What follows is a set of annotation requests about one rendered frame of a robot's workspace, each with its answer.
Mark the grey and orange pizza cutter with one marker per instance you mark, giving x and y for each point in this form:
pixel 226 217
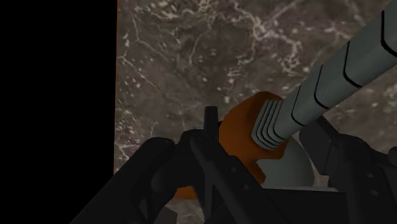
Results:
pixel 338 80

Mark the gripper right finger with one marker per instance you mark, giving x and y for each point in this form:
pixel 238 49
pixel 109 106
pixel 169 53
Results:
pixel 366 180

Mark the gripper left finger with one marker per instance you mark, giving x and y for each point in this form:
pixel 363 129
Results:
pixel 155 173

